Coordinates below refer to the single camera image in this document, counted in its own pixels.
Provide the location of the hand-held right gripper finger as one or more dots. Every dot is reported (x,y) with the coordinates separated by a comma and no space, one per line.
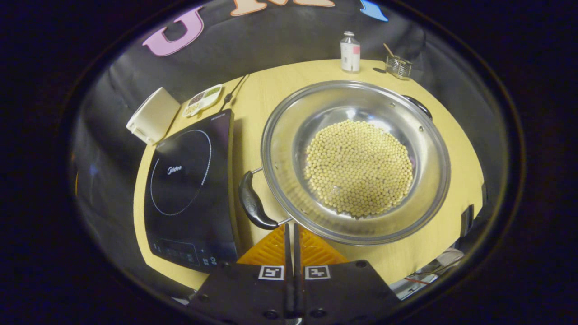
(288,271)
(298,280)

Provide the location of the black induction cooktop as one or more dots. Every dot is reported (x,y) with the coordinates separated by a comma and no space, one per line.
(189,180)

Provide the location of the stainless steel pot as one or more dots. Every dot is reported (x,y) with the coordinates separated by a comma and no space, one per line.
(280,135)

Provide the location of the pile of yellow soybeans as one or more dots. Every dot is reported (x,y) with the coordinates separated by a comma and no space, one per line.
(356,167)

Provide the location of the small black table clamp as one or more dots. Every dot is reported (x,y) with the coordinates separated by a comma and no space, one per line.
(467,221)

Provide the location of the white divided seasoning tray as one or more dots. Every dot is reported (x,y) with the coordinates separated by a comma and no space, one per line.
(203,99)

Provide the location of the white toaster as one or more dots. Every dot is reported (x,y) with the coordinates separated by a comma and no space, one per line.
(156,115)

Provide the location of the clear bottle with pink label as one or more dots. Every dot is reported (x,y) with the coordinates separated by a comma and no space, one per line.
(350,56)

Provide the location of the wooden stick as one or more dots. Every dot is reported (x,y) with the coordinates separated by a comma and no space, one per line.
(388,49)

